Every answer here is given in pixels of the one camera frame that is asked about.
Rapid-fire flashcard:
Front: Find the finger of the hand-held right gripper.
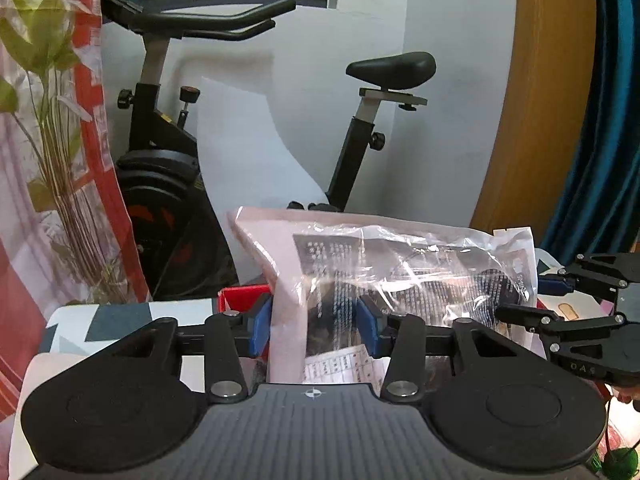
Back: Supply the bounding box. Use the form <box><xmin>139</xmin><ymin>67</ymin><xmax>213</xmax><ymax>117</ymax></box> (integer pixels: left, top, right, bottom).
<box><xmin>494</xmin><ymin>302</ymin><xmax>628</xmax><ymax>351</ymax></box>
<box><xmin>536</xmin><ymin>253</ymin><xmax>640</xmax><ymax>311</ymax></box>

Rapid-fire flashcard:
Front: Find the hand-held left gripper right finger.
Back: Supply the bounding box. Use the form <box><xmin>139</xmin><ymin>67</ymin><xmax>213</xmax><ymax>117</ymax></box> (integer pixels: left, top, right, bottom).
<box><xmin>356</xmin><ymin>294</ymin><xmax>546</xmax><ymax>405</ymax></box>

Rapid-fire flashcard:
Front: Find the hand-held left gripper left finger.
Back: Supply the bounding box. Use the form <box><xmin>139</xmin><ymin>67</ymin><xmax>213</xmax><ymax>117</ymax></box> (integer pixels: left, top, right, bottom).
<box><xmin>107</xmin><ymin>294</ymin><xmax>273</xmax><ymax>405</ymax></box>

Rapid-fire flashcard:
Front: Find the red strawberry print box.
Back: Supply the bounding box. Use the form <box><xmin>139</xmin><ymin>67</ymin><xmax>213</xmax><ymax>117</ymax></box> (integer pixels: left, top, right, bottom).
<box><xmin>217</xmin><ymin>284</ymin><xmax>273</xmax><ymax>316</ymax></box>

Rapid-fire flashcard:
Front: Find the clear plastic packet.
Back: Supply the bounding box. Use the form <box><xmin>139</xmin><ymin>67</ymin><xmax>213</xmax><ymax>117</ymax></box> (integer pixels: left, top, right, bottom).
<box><xmin>227</xmin><ymin>205</ymin><xmax>538</xmax><ymax>386</ymax></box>

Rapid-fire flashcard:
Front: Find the white board sheet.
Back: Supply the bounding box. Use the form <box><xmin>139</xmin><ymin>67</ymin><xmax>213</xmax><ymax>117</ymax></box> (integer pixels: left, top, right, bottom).
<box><xmin>197</xmin><ymin>75</ymin><xmax>328</xmax><ymax>281</ymax></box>

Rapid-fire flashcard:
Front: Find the brown wooden door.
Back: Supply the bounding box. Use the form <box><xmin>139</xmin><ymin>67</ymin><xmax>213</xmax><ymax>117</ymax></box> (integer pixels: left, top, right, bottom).
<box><xmin>470</xmin><ymin>0</ymin><xmax>608</xmax><ymax>248</ymax></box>

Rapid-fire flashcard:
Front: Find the black exercise bike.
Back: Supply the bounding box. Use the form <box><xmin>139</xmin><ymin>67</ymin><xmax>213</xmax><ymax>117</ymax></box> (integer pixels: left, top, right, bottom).
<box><xmin>100</xmin><ymin>0</ymin><xmax>437</xmax><ymax>301</ymax></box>

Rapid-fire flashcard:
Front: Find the pink printed backdrop cloth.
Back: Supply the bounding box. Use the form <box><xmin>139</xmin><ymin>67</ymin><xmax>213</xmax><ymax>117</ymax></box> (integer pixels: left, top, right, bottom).
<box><xmin>0</xmin><ymin>0</ymin><xmax>151</xmax><ymax>421</ymax></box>

